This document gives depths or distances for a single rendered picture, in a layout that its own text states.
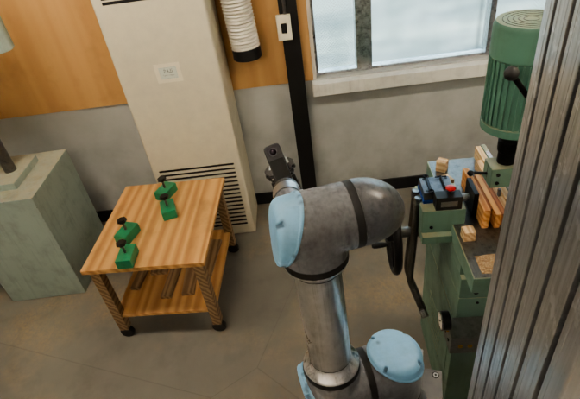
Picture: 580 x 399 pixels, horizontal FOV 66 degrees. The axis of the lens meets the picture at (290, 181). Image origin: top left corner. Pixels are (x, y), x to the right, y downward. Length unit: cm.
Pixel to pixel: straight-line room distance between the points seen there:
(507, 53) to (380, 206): 69
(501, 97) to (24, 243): 239
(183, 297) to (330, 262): 172
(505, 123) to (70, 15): 220
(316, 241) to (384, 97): 214
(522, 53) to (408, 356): 77
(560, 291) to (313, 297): 50
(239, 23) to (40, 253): 163
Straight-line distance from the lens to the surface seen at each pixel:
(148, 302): 246
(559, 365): 39
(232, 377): 228
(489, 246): 147
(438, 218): 150
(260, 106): 275
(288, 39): 248
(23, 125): 321
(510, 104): 134
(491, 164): 151
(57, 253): 279
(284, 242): 70
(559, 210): 38
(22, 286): 306
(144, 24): 235
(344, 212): 71
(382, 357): 101
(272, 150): 120
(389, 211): 74
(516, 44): 128
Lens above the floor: 190
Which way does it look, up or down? 35 degrees down
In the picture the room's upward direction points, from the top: 9 degrees counter-clockwise
